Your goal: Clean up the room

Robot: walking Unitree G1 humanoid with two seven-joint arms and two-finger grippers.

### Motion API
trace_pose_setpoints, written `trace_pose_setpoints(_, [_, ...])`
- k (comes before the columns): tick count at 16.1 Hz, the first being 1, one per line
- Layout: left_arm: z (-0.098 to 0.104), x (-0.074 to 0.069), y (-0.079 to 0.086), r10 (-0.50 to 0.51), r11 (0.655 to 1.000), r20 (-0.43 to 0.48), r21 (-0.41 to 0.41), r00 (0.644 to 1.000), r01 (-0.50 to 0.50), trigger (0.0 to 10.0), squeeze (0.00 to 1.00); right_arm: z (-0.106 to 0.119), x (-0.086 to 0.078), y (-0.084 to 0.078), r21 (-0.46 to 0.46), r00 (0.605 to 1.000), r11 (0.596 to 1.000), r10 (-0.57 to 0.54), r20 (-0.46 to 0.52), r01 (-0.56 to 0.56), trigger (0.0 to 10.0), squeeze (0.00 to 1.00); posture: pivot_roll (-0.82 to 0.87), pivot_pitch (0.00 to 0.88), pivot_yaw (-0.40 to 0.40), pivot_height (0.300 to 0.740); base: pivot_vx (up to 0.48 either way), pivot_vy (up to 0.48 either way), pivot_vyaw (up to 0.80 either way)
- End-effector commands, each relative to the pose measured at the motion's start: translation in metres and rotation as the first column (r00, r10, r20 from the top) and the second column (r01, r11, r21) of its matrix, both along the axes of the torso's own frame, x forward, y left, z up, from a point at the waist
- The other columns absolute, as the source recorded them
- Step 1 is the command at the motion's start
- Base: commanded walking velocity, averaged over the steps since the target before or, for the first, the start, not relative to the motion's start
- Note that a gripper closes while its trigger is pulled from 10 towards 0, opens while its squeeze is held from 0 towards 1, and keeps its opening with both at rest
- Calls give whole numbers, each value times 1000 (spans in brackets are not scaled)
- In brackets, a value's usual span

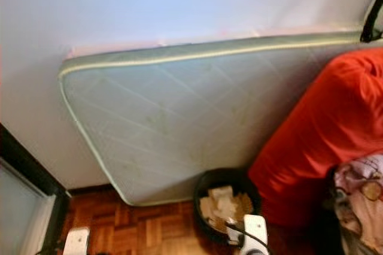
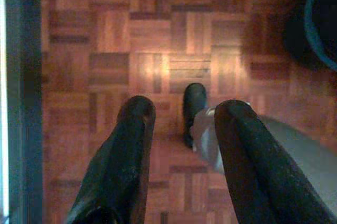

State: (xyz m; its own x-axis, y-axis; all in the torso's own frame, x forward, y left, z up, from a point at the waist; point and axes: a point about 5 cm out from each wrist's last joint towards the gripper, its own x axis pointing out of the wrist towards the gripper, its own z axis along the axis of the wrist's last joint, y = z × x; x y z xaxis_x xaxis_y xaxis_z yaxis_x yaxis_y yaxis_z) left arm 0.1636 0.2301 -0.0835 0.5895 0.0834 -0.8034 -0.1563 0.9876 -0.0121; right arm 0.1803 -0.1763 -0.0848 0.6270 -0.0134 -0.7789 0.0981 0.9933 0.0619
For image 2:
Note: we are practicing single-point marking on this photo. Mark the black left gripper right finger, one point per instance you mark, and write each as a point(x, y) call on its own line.
point(258, 176)

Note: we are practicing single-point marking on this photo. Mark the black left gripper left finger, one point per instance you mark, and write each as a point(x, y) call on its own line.
point(118, 168)

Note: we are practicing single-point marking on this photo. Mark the silver robot left leg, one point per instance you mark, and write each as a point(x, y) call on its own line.
point(302, 150)

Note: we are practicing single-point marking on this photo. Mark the black robot left foot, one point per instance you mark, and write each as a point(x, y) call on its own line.
point(194, 105)

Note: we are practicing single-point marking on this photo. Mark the black round waste bin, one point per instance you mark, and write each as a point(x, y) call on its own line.
point(323, 19)

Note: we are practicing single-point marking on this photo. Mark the dark upright frame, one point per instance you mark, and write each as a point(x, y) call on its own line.
point(23, 103)

